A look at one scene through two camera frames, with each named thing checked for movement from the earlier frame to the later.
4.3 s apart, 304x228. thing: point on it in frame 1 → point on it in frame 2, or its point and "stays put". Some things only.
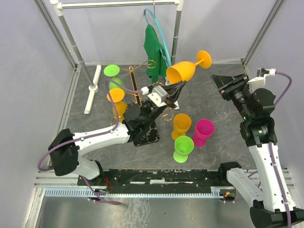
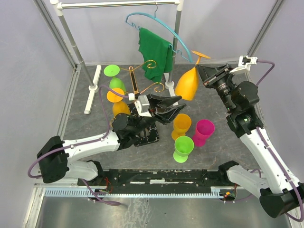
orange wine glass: x=117 y=95 stays put
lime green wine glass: x=112 y=70 stays put
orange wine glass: x=183 y=71 → x=187 y=83
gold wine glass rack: x=152 y=134 stays put
